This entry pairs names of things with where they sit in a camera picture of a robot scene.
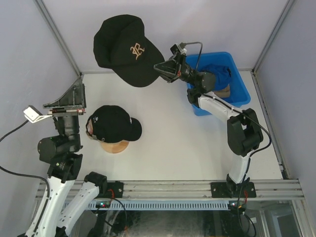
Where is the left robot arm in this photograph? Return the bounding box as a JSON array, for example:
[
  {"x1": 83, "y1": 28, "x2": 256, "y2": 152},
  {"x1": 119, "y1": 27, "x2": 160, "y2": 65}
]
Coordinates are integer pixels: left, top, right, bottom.
[{"x1": 22, "y1": 78, "x2": 108, "y2": 237}]

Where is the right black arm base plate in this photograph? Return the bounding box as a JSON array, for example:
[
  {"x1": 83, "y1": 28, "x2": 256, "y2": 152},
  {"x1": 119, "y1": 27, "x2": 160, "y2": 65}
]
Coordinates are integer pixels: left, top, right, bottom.
[{"x1": 210, "y1": 182, "x2": 257, "y2": 198}]

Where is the right aluminium frame post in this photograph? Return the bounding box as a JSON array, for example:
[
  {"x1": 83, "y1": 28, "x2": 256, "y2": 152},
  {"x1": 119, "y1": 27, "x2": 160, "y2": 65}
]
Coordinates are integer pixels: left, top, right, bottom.
[{"x1": 252, "y1": 0, "x2": 297, "y2": 74}]

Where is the black camera cable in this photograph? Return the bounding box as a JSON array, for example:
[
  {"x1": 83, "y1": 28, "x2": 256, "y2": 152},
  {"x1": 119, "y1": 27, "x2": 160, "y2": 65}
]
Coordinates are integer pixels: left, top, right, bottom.
[
  {"x1": 0, "y1": 118, "x2": 51, "y2": 198},
  {"x1": 181, "y1": 41, "x2": 272, "y2": 235}
]

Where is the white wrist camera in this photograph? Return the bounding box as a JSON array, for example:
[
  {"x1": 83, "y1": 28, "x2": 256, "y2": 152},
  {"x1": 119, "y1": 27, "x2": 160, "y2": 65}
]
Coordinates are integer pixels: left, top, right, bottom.
[
  {"x1": 23, "y1": 105, "x2": 52, "y2": 123},
  {"x1": 170, "y1": 43, "x2": 187, "y2": 55}
]

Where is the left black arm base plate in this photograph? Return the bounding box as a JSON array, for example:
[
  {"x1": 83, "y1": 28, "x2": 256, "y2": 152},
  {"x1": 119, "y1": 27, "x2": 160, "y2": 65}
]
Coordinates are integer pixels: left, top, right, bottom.
[{"x1": 98, "y1": 181, "x2": 124, "y2": 198}]

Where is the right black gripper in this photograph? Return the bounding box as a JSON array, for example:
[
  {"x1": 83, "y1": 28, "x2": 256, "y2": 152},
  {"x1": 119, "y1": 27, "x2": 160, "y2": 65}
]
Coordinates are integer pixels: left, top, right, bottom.
[{"x1": 152, "y1": 52, "x2": 198, "y2": 87}]

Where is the aluminium front rail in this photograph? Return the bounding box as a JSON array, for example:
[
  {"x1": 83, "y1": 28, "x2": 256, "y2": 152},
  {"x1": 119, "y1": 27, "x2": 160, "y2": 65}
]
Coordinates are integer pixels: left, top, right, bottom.
[{"x1": 37, "y1": 179, "x2": 305, "y2": 201}]

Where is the tan cap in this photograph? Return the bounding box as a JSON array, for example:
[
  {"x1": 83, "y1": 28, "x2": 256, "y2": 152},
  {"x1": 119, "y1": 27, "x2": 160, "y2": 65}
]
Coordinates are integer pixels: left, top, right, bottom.
[{"x1": 214, "y1": 85, "x2": 231, "y2": 98}]

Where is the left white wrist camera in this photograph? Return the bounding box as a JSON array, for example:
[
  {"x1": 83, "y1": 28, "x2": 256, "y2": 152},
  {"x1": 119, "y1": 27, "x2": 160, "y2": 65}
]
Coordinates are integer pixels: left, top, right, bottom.
[{"x1": 23, "y1": 105, "x2": 52, "y2": 123}]

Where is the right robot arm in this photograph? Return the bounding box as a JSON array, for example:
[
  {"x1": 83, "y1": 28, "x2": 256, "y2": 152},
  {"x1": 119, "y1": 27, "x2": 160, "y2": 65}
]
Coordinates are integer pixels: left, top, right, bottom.
[{"x1": 154, "y1": 52, "x2": 263, "y2": 198}]

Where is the grey slotted cable duct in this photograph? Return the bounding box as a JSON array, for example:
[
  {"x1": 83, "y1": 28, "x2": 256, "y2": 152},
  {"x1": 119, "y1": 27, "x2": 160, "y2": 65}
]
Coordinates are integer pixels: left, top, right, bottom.
[{"x1": 84, "y1": 200, "x2": 229, "y2": 211}]

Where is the left aluminium frame post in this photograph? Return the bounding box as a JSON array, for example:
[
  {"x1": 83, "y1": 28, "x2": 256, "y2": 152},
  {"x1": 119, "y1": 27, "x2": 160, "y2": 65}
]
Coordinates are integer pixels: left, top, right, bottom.
[{"x1": 34, "y1": 0, "x2": 82, "y2": 77}]

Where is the black cap gold logo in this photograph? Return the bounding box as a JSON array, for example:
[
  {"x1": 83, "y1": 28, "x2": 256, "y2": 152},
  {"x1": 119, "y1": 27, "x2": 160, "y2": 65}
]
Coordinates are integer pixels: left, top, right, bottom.
[{"x1": 93, "y1": 14, "x2": 164, "y2": 87}]

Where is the black baseball cap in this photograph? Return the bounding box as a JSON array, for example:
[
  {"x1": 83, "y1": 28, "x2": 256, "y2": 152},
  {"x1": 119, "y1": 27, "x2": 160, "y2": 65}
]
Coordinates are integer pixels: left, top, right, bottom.
[{"x1": 87, "y1": 105, "x2": 142, "y2": 143}]

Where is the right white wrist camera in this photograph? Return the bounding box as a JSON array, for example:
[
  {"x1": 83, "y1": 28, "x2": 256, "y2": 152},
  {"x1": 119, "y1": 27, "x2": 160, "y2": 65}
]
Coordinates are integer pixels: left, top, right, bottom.
[{"x1": 170, "y1": 43, "x2": 187, "y2": 55}]

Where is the blue plastic bin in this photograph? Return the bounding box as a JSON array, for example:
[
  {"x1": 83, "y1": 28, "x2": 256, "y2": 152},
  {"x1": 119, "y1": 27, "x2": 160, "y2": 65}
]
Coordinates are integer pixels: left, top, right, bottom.
[{"x1": 198, "y1": 52, "x2": 251, "y2": 107}]

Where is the right black camera cable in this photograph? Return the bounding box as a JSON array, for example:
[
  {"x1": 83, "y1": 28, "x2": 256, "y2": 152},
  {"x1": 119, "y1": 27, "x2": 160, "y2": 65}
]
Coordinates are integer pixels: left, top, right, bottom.
[{"x1": 181, "y1": 41, "x2": 272, "y2": 235}]

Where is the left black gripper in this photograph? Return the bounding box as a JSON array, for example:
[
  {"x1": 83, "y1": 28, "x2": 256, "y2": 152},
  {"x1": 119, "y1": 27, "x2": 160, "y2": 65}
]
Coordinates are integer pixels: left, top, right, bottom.
[{"x1": 45, "y1": 78, "x2": 87, "y2": 151}]

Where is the blue baseball cap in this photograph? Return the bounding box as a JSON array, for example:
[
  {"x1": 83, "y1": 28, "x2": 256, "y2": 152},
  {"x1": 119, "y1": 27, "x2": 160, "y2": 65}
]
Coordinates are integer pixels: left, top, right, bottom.
[{"x1": 203, "y1": 64, "x2": 232, "y2": 91}]

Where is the left black camera cable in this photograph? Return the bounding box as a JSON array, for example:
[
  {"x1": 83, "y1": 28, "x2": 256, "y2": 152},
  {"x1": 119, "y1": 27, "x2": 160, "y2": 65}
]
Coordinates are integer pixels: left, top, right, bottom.
[{"x1": 0, "y1": 118, "x2": 51, "y2": 198}]

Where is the wooden hat stand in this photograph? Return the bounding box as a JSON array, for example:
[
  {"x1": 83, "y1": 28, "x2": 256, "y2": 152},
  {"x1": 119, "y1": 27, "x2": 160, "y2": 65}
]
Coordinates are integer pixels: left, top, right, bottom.
[{"x1": 100, "y1": 141, "x2": 129, "y2": 154}]

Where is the aluminium frame post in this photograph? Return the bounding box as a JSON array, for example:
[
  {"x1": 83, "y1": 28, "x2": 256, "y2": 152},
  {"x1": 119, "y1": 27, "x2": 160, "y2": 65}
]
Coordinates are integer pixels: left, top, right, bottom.
[
  {"x1": 34, "y1": 0, "x2": 82, "y2": 77},
  {"x1": 252, "y1": 0, "x2": 297, "y2": 74}
]

